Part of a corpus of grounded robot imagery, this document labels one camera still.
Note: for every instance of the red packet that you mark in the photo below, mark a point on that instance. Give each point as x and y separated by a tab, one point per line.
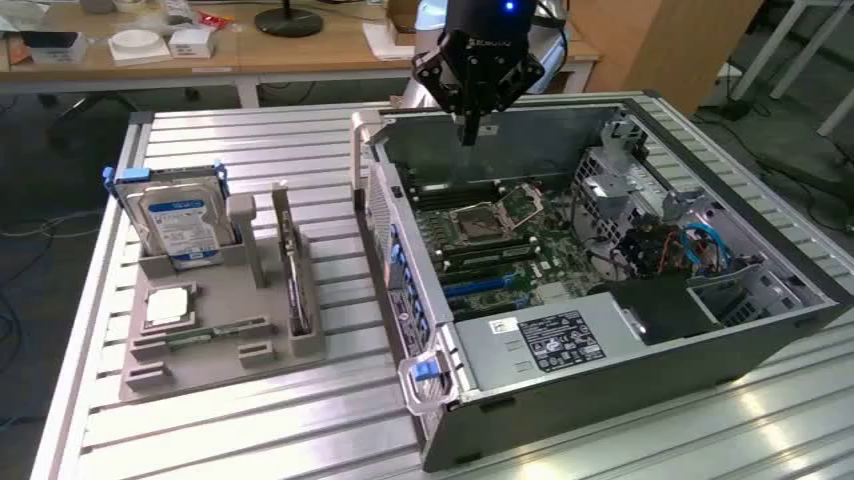
216	21

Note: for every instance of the white table frame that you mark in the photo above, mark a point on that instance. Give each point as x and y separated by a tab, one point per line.
801	45

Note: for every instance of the brown cardboard box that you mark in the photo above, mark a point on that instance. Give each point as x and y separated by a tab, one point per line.
403	17

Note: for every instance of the small white labelled box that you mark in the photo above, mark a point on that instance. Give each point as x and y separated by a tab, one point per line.
191	44

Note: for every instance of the white paper stack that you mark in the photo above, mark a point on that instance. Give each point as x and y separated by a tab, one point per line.
387	45

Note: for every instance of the wooden cabinet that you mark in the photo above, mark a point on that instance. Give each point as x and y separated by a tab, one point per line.
667	45

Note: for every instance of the open black PC case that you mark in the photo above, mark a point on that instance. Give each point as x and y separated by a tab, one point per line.
601	380

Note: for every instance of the hard disk in blue caddy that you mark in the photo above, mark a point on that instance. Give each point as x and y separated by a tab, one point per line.
176	220

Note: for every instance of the grey plastic parts rack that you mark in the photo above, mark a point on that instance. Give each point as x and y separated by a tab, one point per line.
227	300

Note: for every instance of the grey cup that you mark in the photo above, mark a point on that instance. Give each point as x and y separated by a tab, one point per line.
97	6

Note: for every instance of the CPU socket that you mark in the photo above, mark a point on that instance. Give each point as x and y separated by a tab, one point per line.
480	223

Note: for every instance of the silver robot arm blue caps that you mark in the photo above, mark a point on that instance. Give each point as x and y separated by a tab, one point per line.
427	30

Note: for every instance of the metal disk bay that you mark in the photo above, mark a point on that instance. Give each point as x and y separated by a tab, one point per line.
747	295

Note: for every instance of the metal socket cover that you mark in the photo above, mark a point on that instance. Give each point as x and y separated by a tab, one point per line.
522	205

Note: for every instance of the black round lamp base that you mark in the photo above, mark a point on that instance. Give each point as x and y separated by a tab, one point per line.
288	22

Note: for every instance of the silver CPU chip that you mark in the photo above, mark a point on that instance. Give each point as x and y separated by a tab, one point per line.
167	306

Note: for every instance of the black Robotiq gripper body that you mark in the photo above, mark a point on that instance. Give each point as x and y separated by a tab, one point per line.
490	30

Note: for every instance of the metal drive cage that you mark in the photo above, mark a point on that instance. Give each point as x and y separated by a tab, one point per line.
614	190

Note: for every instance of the green motherboard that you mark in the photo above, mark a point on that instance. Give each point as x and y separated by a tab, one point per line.
554	250

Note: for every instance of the wooden desk white legs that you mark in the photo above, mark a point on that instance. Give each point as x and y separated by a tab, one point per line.
300	55

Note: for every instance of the white round dish on block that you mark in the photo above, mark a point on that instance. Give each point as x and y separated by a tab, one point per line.
139	46

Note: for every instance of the blue expansion slot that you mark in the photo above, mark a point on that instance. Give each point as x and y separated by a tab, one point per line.
476	286

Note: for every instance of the silver power supply unit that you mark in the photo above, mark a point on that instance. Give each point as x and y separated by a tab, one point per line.
494	345

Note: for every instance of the black graphics card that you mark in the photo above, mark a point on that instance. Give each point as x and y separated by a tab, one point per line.
291	260

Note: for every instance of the white box black lid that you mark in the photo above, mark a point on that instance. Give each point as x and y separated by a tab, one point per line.
55	47

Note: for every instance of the green RAM stick white label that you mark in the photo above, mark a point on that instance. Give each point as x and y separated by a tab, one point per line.
214	332

